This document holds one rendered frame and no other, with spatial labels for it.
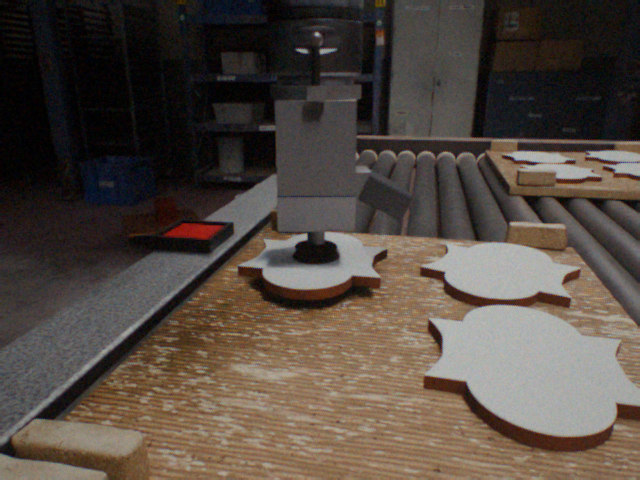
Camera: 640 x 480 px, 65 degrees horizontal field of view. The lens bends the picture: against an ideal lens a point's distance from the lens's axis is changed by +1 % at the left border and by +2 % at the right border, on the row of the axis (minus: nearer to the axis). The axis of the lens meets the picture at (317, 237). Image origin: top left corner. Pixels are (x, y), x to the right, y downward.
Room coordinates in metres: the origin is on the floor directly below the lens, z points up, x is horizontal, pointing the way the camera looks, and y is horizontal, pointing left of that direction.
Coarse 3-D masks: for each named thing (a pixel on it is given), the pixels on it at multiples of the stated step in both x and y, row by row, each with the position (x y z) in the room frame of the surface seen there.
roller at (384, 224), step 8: (408, 152) 1.27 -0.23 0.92; (400, 160) 1.18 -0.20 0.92; (408, 160) 1.18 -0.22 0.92; (400, 168) 1.06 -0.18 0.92; (408, 168) 1.09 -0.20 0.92; (392, 176) 1.01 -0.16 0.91; (400, 176) 0.98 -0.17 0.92; (408, 176) 1.02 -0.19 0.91; (400, 184) 0.91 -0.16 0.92; (408, 184) 0.96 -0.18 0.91; (376, 216) 0.72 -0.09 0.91; (384, 216) 0.69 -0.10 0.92; (392, 216) 0.69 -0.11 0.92; (376, 224) 0.66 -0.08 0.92; (384, 224) 0.65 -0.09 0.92; (392, 224) 0.65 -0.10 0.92; (400, 224) 0.69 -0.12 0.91; (376, 232) 0.61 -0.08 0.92; (384, 232) 0.61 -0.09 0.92; (392, 232) 0.62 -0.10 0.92; (400, 232) 0.66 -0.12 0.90
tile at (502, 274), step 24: (432, 264) 0.43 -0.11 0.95; (456, 264) 0.43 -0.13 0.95; (480, 264) 0.43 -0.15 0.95; (504, 264) 0.43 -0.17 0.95; (528, 264) 0.43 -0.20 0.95; (552, 264) 0.43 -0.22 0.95; (456, 288) 0.38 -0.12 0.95; (480, 288) 0.38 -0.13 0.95; (504, 288) 0.38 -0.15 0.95; (528, 288) 0.38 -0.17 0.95; (552, 288) 0.38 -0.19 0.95
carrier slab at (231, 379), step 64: (256, 256) 0.48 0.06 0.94; (576, 256) 0.48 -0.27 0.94; (192, 320) 0.34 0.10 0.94; (256, 320) 0.34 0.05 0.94; (320, 320) 0.34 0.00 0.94; (384, 320) 0.34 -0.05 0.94; (576, 320) 0.34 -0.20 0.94; (128, 384) 0.26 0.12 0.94; (192, 384) 0.26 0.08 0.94; (256, 384) 0.26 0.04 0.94; (320, 384) 0.26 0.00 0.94; (384, 384) 0.26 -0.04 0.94; (192, 448) 0.20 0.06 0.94; (256, 448) 0.20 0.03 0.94; (320, 448) 0.20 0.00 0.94; (384, 448) 0.20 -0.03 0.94; (448, 448) 0.20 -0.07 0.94; (512, 448) 0.20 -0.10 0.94
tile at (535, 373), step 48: (480, 336) 0.30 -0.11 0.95; (528, 336) 0.30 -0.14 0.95; (576, 336) 0.30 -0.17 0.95; (432, 384) 0.25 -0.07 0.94; (480, 384) 0.24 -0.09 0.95; (528, 384) 0.24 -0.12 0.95; (576, 384) 0.24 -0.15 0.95; (624, 384) 0.24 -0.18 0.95; (528, 432) 0.21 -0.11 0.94; (576, 432) 0.20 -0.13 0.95
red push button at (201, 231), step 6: (180, 228) 0.60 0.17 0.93; (186, 228) 0.60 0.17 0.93; (192, 228) 0.60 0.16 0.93; (198, 228) 0.60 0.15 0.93; (204, 228) 0.60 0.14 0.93; (210, 228) 0.60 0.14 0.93; (216, 228) 0.60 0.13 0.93; (168, 234) 0.57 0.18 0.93; (174, 234) 0.57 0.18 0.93; (180, 234) 0.57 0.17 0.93; (186, 234) 0.57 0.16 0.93; (192, 234) 0.57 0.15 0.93; (198, 234) 0.57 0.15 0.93; (204, 234) 0.57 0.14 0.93; (210, 234) 0.57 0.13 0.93
